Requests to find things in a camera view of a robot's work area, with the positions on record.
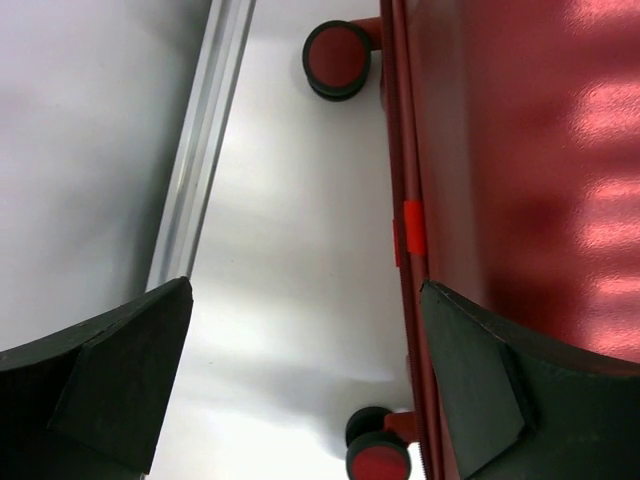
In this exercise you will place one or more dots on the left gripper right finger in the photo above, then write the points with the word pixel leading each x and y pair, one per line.
pixel 522 405

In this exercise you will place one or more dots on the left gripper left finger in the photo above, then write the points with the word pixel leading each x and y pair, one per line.
pixel 89 401

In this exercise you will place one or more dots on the red suitcase blue lining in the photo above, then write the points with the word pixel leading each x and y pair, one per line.
pixel 513 131

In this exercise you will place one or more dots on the aluminium table frame rail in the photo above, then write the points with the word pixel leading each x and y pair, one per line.
pixel 201 140

